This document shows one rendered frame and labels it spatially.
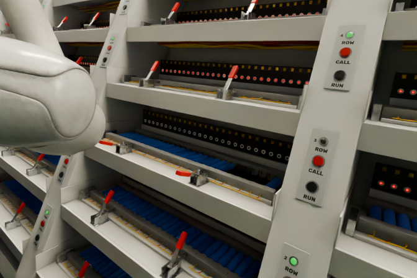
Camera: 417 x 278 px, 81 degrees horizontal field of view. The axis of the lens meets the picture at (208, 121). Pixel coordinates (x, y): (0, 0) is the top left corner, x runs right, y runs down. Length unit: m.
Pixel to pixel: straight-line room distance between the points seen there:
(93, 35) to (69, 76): 0.81
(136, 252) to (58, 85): 0.48
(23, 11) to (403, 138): 0.59
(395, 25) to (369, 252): 0.36
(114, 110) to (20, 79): 0.64
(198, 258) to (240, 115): 0.32
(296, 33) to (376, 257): 0.41
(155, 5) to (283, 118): 0.67
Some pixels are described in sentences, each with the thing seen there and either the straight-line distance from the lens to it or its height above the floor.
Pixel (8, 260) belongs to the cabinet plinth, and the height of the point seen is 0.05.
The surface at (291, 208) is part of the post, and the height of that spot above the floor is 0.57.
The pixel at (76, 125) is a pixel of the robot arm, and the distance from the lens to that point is 0.28.
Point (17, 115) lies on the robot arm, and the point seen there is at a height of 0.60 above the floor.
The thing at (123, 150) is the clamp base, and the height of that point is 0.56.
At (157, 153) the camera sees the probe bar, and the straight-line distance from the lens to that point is 0.67.
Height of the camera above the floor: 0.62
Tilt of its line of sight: 7 degrees up
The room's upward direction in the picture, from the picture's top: 17 degrees clockwise
